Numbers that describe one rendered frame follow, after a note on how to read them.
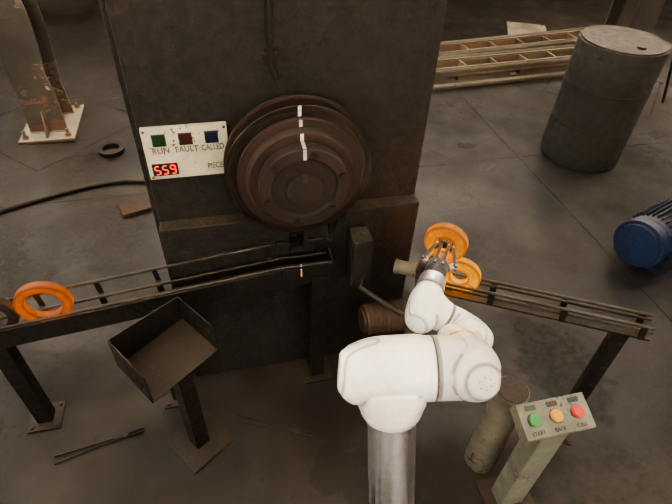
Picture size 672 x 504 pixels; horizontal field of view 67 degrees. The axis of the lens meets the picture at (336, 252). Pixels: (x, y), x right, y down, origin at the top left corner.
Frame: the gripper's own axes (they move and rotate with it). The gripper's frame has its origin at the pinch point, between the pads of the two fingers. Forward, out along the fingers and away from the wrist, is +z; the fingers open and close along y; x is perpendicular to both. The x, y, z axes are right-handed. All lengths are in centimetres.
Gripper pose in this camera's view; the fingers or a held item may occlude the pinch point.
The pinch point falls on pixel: (447, 239)
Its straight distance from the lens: 183.2
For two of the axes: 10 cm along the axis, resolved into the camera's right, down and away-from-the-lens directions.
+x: 0.1, -7.1, -7.0
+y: 9.3, 2.7, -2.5
